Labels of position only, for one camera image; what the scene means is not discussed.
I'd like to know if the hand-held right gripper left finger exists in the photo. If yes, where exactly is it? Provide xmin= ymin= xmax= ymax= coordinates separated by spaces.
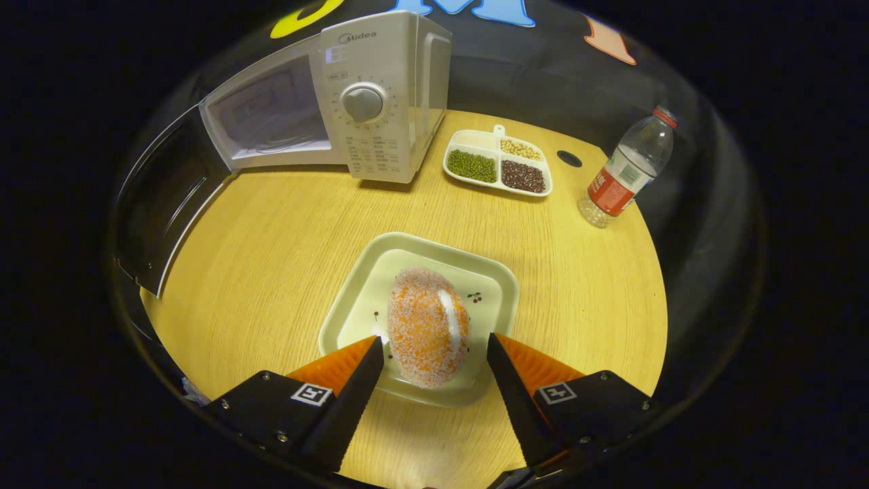
xmin=202 ymin=335 xmax=386 ymax=474

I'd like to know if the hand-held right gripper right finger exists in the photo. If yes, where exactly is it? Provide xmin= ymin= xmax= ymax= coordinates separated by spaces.
xmin=486 ymin=331 xmax=661 ymax=469

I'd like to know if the orange sugar-coated bread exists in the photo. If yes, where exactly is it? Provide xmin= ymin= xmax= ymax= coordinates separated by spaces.
xmin=387 ymin=266 xmax=471 ymax=389

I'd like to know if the white microwave oven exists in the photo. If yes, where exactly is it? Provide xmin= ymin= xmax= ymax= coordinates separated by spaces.
xmin=112 ymin=10 xmax=454 ymax=300

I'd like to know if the cream square plate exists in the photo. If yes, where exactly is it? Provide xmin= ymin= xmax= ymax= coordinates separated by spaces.
xmin=318 ymin=232 xmax=520 ymax=408

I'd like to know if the dark red beans pile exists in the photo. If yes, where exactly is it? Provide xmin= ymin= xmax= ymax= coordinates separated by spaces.
xmin=501 ymin=159 xmax=547 ymax=194

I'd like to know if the clear plastic water bottle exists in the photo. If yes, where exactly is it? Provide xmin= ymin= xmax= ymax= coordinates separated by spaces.
xmin=578 ymin=106 xmax=678 ymax=229

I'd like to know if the green mung beans pile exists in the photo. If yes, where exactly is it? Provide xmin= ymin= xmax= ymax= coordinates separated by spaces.
xmin=447 ymin=149 xmax=498 ymax=183

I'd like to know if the yellow soybeans pile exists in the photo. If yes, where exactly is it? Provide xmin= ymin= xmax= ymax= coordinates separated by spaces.
xmin=500 ymin=139 xmax=542 ymax=161

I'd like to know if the white divided dish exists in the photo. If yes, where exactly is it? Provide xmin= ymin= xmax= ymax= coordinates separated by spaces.
xmin=443 ymin=124 xmax=553 ymax=198

